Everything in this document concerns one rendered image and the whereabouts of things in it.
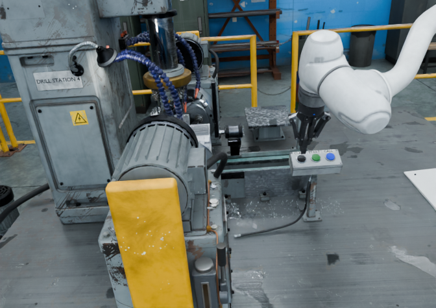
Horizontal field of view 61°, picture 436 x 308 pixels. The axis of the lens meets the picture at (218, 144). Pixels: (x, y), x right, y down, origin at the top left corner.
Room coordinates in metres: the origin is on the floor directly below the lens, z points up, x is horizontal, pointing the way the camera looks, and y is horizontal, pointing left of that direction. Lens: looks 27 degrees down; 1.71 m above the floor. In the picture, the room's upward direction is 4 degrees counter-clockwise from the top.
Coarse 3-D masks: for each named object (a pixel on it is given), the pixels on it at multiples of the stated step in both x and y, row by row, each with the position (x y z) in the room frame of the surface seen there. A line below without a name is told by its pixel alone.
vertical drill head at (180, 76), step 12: (168, 0) 1.34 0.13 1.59; (156, 24) 1.32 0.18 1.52; (168, 24) 1.33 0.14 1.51; (156, 36) 1.32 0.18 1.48; (168, 36) 1.33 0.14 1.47; (156, 48) 1.33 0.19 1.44; (168, 48) 1.33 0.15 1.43; (156, 60) 1.33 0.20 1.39; (168, 60) 1.32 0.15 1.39; (168, 72) 1.31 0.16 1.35; (180, 72) 1.33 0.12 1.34; (180, 84) 1.29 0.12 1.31; (156, 96) 1.32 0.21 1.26; (180, 96) 1.32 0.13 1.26
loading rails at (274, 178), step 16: (240, 160) 1.40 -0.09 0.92; (256, 160) 1.39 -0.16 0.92; (272, 160) 1.39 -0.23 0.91; (288, 160) 1.39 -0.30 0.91; (224, 176) 1.29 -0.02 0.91; (240, 176) 1.29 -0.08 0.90; (256, 176) 1.28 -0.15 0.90; (272, 176) 1.28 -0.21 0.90; (288, 176) 1.28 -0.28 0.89; (304, 176) 1.28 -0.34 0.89; (224, 192) 1.29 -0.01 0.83; (240, 192) 1.29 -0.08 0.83; (256, 192) 1.28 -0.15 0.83; (272, 192) 1.28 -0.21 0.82; (288, 192) 1.28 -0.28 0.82; (304, 192) 1.26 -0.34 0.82
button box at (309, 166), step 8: (296, 152) 1.15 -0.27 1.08; (312, 152) 1.14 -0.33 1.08; (320, 152) 1.14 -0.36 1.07; (328, 152) 1.13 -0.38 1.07; (336, 152) 1.13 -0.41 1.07; (296, 160) 1.11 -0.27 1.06; (312, 160) 1.11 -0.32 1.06; (320, 160) 1.10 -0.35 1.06; (328, 160) 1.10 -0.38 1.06; (336, 160) 1.10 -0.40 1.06; (296, 168) 1.09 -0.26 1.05; (304, 168) 1.09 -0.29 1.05; (312, 168) 1.09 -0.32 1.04; (320, 168) 1.09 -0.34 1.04; (328, 168) 1.09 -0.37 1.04; (336, 168) 1.09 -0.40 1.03
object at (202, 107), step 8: (192, 88) 1.70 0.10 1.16; (200, 88) 1.73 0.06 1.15; (192, 96) 1.59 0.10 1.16; (200, 96) 1.62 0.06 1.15; (208, 96) 1.70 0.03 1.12; (192, 104) 1.57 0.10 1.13; (200, 104) 1.58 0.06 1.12; (208, 104) 1.58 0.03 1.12; (184, 112) 1.57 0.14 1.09; (192, 112) 1.57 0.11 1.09; (200, 112) 1.57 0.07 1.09; (208, 112) 1.58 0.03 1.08; (192, 120) 1.57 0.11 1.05; (200, 120) 1.54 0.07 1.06; (208, 120) 1.57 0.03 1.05
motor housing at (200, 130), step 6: (192, 126) 1.36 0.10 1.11; (198, 126) 1.36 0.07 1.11; (204, 126) 1.36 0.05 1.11; (198, 132) 1.33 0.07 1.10; (204, 132) 1.33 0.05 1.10; (198, 138) 1.32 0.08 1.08; (210, 138) 1.44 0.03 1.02; (204, 144) 1.30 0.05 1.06; (210, 144) 1.44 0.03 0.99; (210, 150) 1.29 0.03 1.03
